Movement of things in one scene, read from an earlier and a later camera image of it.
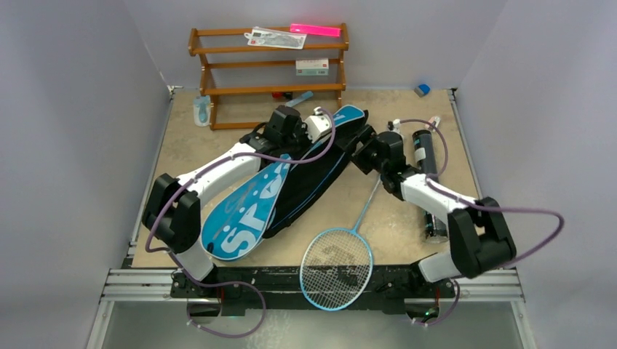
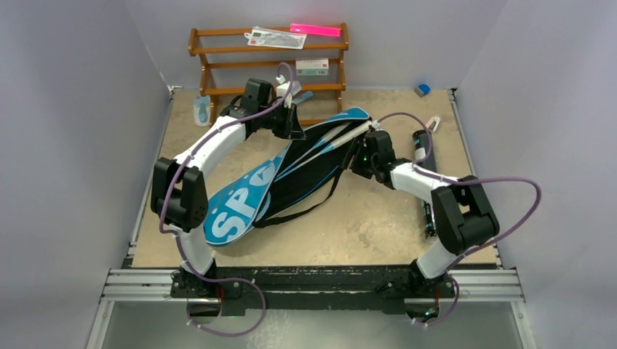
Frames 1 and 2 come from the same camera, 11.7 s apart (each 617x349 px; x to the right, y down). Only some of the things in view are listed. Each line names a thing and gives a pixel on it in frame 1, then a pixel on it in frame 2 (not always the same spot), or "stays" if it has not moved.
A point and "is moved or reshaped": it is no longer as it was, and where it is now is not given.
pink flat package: (329, 31) stays
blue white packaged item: (201, 110) stays
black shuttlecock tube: (436, 226) stays
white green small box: (312, 67) stays
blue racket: (337, 266) → (367, 126)
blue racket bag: (266, 199) is moved or reshaped
